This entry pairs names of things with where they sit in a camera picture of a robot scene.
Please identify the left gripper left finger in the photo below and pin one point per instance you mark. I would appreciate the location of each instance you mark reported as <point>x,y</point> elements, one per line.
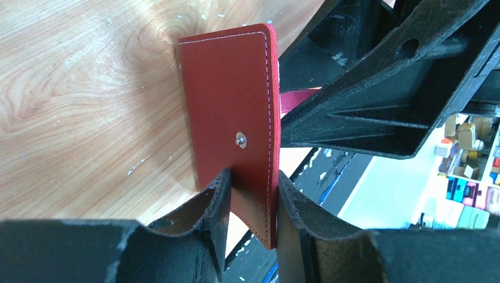
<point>195,234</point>

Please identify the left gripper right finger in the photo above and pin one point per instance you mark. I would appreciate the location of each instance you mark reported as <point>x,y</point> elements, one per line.
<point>300,223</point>

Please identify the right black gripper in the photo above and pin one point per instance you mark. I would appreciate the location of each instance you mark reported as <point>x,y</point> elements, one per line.
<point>343,43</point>

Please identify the red leather card holder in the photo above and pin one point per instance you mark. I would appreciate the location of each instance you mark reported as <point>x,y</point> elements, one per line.
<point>234,106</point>

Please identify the shelf with colourful boxes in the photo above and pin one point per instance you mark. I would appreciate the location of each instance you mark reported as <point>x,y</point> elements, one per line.
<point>463,191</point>

